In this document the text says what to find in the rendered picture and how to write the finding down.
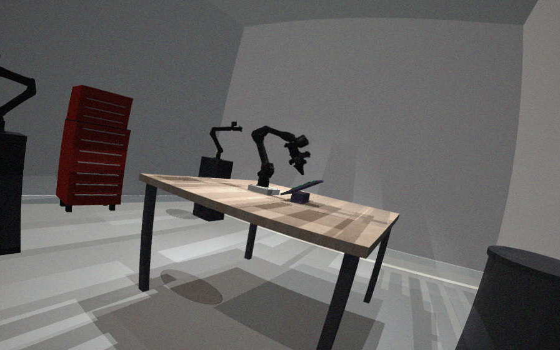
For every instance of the purple switch panel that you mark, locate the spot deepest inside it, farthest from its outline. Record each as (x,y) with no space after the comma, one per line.
(298,196)

